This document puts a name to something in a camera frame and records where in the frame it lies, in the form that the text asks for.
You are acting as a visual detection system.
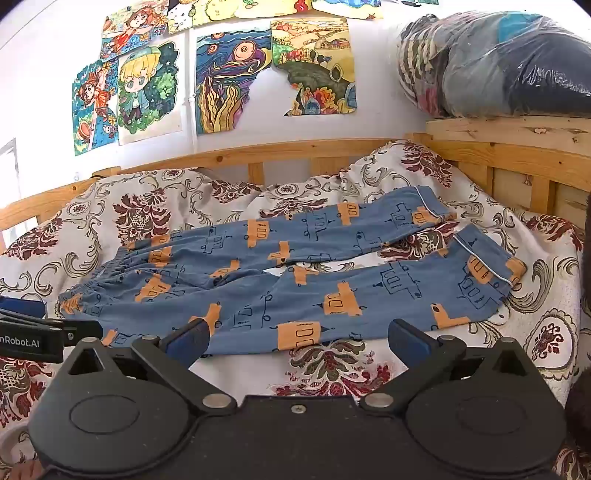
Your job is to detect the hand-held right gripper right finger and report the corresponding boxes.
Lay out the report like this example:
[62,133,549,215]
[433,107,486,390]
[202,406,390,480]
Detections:
[360,318,539,411]

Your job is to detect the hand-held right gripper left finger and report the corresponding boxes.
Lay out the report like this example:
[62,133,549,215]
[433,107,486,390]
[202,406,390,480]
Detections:
[60,318,237,414]

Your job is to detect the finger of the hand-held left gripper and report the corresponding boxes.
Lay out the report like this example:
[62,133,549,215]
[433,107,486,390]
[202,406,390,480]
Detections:
[0,296,64,331]
[62,320,103,347]

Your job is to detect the blue orange printed pants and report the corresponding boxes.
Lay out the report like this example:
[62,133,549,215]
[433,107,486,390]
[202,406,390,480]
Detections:
[58,187,528,356]

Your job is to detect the floral bedspread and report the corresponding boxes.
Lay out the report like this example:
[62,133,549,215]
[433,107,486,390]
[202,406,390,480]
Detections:
[0,138,585,467]

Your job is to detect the dark fuzzy object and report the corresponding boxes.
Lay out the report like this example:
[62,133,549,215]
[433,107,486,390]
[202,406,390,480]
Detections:
[564,369,591,430]

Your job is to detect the orange-haired figure blue drawing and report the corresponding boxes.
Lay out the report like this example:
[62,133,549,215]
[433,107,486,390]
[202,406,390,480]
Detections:
[71,59,122,158]

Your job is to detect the blond figure drawing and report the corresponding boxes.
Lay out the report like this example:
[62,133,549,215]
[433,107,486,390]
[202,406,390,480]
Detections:
[115,39,184,147]

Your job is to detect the swirly sea drawing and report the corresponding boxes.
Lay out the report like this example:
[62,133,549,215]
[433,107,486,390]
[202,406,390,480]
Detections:
[195,28,274,136]

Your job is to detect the clear bag of clothes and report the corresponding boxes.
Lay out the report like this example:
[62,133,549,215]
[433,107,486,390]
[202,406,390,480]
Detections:
[397,11,591,121]

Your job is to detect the hilly landscape drawing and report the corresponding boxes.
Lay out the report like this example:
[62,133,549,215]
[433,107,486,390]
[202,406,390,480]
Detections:
[270,17,359,117]

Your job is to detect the red-haired girl drawing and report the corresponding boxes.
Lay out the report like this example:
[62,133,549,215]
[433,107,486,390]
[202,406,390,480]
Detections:
[100,0,170,62]

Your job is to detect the yellow sea creature drawing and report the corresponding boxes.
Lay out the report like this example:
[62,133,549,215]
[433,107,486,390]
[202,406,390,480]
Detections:
[167,0,315,34]

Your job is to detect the white window frame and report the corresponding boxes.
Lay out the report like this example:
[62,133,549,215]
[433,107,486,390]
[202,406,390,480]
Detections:
[0,137,20,190]

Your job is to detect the wooden bed frame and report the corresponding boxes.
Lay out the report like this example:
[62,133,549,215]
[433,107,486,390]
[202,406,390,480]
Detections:
[0,115,591,257]

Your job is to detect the white wall conduit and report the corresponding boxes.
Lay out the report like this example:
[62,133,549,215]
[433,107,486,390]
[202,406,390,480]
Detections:
[186,30,196,155]

